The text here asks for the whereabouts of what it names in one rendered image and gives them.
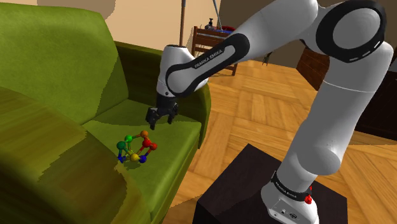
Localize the green sofa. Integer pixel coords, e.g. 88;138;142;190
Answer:
0;2;212;224

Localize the dark brown wooden cabinet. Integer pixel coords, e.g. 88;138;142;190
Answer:
295;46;397;134

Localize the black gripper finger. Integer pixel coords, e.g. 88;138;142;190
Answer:
145;107;161;130
167;104;179;125

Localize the dark robot stand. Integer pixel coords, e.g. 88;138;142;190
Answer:
192;143;349;224

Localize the brown wooden shelf unit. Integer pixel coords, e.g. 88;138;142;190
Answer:
191;18;239;76

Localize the brown floor lamp pole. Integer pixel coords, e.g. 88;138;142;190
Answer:
179;0;187;47

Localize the colourful ball and stick toy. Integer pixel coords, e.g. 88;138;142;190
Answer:
116;130;158;164

